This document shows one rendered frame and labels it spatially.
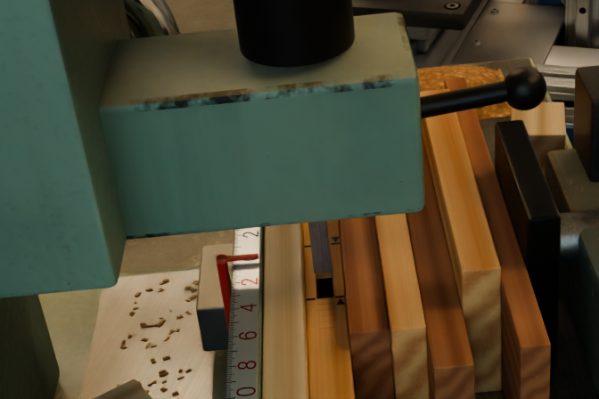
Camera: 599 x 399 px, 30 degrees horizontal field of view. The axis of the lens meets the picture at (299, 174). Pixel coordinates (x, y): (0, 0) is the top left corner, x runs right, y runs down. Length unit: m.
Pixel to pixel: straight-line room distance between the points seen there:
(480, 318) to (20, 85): 0.23
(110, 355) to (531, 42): 0.68
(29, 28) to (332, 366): 0.21
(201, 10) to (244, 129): 2.83
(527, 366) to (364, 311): 0.09
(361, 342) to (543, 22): 0.84
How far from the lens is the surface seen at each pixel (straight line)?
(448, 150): 0.59
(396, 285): 0.53
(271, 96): 0.47
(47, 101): 0.44
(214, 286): 0.72
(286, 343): 0.52
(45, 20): 0.42
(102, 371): 0.76
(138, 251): 2.28
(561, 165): 0.61
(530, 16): 1.34
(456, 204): 0.55
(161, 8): 0.62
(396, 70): 0.47
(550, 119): 0.69
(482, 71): 0.81
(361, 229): 0.58
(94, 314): 0.80
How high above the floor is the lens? 1.28
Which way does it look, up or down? 32 degrees down
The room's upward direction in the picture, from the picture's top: 7 degrees counter-clockwise
